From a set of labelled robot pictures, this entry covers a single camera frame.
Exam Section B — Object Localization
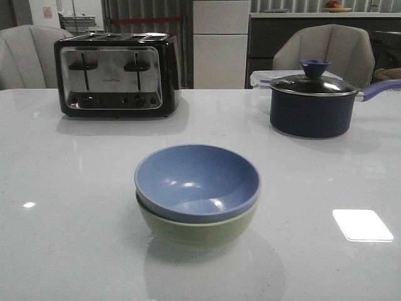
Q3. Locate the grey chair right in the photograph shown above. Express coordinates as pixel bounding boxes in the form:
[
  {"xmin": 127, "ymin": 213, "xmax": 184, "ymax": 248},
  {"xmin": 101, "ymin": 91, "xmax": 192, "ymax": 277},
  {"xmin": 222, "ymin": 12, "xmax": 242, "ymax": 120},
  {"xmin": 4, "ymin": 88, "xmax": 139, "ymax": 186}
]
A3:
[{"xmin": 273, "ymin": 24, "xmax": 375, "ymax": 88}]

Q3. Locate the clear plastic food container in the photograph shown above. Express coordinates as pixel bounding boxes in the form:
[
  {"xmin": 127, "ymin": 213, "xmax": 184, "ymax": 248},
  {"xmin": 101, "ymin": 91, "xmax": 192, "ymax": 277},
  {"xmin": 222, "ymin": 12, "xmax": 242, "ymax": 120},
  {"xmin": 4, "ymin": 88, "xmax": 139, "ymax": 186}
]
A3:
[{"xmin": 250, "ymin": 70, "xmax": 342, "ymax": 90}]

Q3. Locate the green bowl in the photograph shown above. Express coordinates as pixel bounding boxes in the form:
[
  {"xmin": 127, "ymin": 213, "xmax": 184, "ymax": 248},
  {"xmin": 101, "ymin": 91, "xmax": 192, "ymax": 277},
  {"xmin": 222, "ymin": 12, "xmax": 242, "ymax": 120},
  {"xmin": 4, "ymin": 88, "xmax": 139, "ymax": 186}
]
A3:
[{"xmin": 136, "ymin": 196, "xmax": 259, "ymax": 248}]

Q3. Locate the dark blue saucepan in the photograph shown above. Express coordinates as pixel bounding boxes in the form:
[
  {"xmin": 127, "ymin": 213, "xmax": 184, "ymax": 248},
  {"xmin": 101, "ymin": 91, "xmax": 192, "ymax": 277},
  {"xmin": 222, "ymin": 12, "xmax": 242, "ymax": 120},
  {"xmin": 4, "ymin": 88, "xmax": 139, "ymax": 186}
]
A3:
[{"xmin": 270, "ymin": 79, "xmax": 400, "ymax": 139}]

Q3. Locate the blue bowl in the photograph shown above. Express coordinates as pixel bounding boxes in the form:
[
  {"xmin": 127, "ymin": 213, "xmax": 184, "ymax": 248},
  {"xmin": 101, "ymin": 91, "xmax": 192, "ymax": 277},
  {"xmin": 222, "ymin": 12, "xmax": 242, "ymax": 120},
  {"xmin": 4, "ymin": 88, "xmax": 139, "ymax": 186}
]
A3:
[{"xmin": 134, "ymin": 144, "xmax": 261, "ymax": 224}]

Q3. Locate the grey chair left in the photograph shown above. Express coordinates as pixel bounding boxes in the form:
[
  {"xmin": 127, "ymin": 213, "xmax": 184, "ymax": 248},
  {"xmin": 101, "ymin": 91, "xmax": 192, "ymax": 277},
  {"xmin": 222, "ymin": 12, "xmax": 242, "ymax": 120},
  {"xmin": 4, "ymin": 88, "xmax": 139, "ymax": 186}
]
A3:
[{"xmin": 1, "ymin": 25, "xmax": 72, "ymax": 90}]

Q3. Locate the glass pot lid blue knob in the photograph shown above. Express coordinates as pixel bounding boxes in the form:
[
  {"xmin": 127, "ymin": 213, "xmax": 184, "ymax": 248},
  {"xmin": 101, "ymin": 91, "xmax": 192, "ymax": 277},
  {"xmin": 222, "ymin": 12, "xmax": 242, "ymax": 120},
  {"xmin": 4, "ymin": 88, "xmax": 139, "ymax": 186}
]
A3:
[{"xmin": 270, "ymin": 59, "xmax": 358, "ymax": 96}]

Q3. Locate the black silver four-slot toaster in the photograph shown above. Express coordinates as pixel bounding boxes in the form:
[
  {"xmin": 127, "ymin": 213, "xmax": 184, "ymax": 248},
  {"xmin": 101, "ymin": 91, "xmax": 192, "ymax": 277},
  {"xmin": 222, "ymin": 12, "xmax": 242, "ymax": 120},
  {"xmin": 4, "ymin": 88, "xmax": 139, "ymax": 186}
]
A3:
[{"xmin": 54, "ymin": 33, "xmax": 181, "ymax": 117}]

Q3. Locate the fruit plate on counter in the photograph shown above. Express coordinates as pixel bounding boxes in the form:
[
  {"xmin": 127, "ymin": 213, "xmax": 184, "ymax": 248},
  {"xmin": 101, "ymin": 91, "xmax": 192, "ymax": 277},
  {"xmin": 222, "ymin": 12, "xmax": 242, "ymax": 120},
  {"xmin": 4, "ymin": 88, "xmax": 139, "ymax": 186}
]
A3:
[{"xmin": 323, "ymin": 0, "xmax": 352, "ymax": 13}]

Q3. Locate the grey chair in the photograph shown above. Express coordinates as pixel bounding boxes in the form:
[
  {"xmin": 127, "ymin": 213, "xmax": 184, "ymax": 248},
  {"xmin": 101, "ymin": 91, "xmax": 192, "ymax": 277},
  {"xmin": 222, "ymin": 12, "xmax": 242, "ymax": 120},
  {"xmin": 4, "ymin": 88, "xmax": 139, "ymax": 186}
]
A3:
[
  {"xmin": 1, "ymin": 25, "xmax": 72, "ymax": 90},
  {"xmin": 273, "ymin": 24, "xmax": 375, "ymax": 88}
]

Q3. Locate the white refrigerator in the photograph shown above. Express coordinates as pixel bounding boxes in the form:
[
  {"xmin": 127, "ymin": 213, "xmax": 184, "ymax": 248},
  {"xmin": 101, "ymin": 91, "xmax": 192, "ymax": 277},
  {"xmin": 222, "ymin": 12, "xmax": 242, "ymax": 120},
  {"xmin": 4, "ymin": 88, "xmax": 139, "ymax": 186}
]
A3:
[{"xmin": 192, "ymin": 1, "xmax": 251, "ymax": 89}]

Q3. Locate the dark kitchen counter cabinet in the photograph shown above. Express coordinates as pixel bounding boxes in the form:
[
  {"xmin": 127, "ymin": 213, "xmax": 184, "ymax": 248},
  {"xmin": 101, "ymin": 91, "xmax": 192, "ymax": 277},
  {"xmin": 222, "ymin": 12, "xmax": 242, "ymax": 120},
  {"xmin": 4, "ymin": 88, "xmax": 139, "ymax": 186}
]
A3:
[{"xmin": 247, "ymin": 13, "xmax": 400, "ymax": 75}]

